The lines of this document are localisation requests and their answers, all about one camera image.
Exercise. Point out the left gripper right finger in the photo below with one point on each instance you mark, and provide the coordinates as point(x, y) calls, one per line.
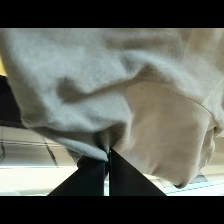
point(128, 181)

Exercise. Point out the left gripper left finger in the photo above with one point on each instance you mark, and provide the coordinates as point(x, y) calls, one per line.
point(87, 181)

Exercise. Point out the beige sweatshirt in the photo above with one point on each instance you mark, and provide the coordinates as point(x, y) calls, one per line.
point(110, 86)

